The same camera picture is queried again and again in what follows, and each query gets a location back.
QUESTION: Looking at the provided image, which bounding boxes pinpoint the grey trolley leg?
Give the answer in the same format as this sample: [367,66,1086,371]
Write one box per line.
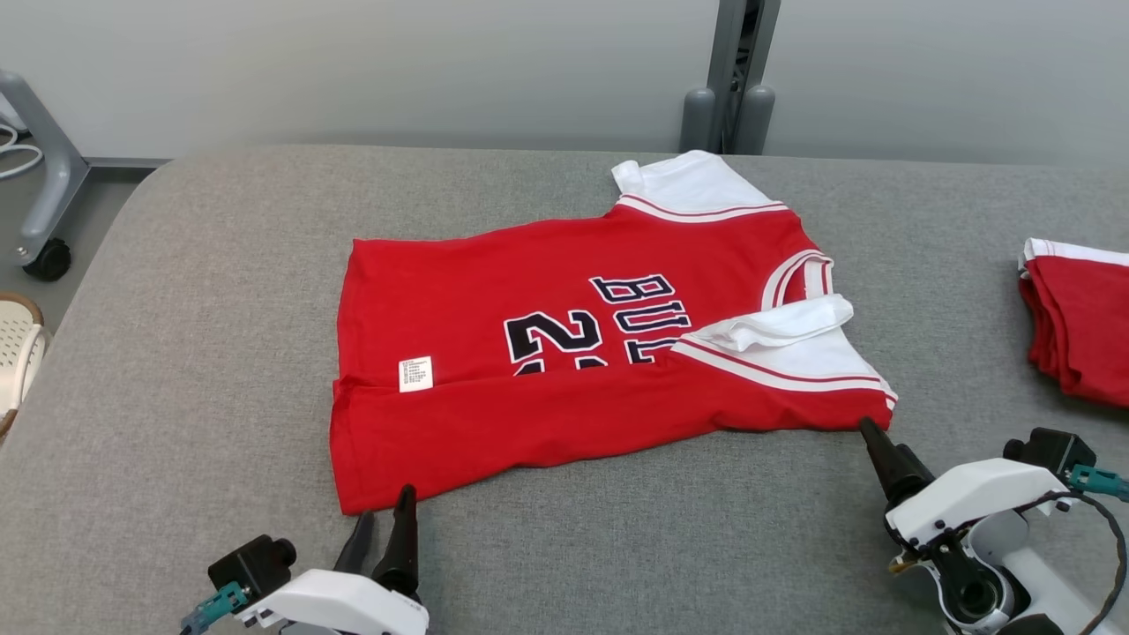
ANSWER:
[0,71,170,265]

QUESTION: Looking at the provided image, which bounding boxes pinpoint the cream plastic laundry basket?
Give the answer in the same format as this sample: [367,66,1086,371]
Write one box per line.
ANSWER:
[0,293,53,442]

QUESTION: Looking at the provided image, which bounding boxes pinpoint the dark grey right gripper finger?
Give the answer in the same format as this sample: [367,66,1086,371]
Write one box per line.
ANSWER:
[858,417,935,509]

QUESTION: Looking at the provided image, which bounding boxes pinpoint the red and white Bulls jersey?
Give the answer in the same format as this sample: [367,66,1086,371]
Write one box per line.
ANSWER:
[329,150,900,517]

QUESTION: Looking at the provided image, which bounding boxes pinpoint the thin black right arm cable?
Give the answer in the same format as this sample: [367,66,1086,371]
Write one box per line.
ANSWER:
[1014,489,1129,635]

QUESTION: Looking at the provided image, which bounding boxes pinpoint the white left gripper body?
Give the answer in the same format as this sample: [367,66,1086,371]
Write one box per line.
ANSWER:
[236,569,431,635]

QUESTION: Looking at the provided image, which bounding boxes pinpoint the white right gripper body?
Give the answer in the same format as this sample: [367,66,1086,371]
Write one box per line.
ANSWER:
[885,458,1072,549]

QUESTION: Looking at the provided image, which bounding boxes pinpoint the white floor cable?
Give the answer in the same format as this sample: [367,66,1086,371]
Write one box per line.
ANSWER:
[0,123,44,179]

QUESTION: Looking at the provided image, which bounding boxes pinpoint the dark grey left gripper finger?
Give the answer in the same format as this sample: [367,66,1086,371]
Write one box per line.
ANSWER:
[333,510,377,576]
[371,483,421,601]

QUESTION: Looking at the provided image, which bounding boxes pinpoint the black caster wheel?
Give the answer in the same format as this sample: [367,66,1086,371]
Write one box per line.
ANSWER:
[22,238,72,283]

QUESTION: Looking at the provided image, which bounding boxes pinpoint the red shorts with white stripe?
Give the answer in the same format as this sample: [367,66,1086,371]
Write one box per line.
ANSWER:
[1017,236,1129,409]

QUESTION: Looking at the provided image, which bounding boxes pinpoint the grey double partition post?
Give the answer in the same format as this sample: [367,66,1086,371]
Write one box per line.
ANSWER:
[679,0,782,156]

